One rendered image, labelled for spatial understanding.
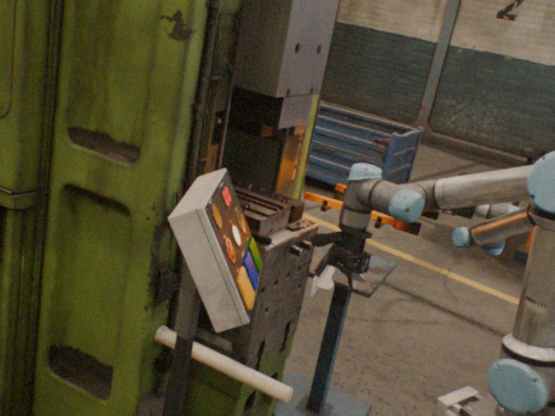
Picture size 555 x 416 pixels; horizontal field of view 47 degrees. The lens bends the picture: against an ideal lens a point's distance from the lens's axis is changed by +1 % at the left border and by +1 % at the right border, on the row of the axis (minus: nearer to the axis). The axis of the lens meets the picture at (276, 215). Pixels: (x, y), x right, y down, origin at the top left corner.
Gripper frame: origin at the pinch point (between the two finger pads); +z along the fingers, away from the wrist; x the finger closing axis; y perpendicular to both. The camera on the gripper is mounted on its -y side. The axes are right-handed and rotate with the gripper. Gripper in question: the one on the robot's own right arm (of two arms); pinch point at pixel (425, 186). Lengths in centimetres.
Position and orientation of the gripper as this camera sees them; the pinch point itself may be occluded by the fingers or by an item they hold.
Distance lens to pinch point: 252.6
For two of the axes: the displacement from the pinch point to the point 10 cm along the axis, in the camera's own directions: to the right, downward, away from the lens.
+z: -9.0, -2.9, 3.3
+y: -1.8, 9.3, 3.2
